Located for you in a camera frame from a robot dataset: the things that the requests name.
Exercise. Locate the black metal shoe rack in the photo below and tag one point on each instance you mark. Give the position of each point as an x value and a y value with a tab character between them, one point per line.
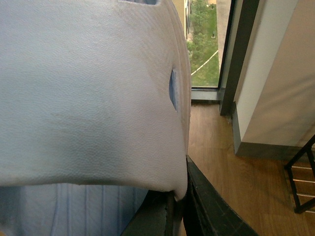
301	175

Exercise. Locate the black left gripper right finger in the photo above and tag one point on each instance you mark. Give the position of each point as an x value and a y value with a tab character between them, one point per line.
206	212

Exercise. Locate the light blue slipper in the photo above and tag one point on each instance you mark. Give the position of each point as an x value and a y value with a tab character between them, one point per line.
94	113

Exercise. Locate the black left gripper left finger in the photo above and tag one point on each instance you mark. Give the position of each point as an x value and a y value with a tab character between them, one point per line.
155	217

